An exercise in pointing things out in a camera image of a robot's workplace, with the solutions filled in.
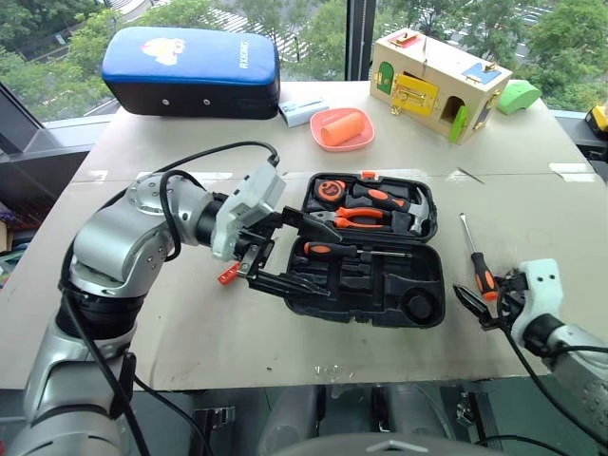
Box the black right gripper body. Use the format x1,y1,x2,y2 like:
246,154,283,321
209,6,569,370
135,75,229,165
479,270,528,333

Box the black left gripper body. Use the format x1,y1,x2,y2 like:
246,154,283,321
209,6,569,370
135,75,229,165
232,208,287,289

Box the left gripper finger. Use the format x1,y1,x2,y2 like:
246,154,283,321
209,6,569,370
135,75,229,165
246,271,333,299

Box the long orange black screwdriver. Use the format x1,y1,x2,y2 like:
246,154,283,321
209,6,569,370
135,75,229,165
458,213,500,301

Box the black plastic tool case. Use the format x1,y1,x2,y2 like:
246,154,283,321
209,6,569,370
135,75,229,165
283,171,447,330

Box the yellow black power tool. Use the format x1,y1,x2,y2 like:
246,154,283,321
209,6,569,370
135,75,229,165
582,104,608,142

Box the small orange utility knife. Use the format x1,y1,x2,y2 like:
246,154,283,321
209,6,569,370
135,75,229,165
217,262,241,286

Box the short orange black screwdriver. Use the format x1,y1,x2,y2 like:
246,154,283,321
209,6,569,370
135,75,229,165
302,240,413,260

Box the orange black tape measure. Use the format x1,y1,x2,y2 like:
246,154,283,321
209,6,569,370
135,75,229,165
313,179,351,201

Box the clear tape strip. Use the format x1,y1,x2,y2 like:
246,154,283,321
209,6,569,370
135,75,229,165
444,166,486,185
548,162,598,183

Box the grey rounded cylinder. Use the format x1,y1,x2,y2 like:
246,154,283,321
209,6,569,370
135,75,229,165
379,383,455,443
256,384,320,456

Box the small white blue box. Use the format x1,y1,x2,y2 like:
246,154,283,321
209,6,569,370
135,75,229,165
277,98,332,128

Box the orange cylinder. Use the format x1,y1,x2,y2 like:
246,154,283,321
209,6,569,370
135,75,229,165
320,113,366,147

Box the pink plastic plate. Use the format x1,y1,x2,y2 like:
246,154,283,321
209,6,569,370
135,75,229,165
309,107,376,153

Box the grey rounded housing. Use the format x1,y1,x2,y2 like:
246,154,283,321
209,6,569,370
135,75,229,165
282,432,503,456

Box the green rounded block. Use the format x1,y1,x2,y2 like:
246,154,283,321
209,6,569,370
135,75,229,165
496,79,542,116

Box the blue black padded cushion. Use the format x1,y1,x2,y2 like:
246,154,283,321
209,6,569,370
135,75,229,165
101,26,281,121

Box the wooden latch puzzle box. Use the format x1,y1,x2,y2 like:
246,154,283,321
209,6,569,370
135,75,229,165
369,27,514,145

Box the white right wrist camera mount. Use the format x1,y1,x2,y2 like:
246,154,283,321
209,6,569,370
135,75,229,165
510,258,565,346

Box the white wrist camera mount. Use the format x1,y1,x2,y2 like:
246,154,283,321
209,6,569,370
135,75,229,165
211,163,288,261
510,258,565,346

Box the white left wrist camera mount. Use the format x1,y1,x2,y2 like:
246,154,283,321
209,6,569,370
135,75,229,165
211,163,288,261

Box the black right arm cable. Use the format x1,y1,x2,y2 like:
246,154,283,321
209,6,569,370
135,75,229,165
496,303,608,450

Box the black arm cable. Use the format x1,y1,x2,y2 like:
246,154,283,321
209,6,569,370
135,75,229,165
59,141,281,456
496,303,608,450

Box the orange handled pliers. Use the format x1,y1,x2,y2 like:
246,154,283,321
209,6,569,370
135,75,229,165
311,206,393,231

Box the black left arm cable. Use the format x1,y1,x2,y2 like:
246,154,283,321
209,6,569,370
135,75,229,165
59,141,281,456

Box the black metal table bracket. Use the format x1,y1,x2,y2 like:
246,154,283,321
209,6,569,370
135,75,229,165
191,405,238,456
454,389,493,448

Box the claw hammer orange black handle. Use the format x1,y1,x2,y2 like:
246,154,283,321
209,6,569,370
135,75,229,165
351,182,432,238

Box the dark window frame post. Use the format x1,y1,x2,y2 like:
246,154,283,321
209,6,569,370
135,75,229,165
345,0,378,83

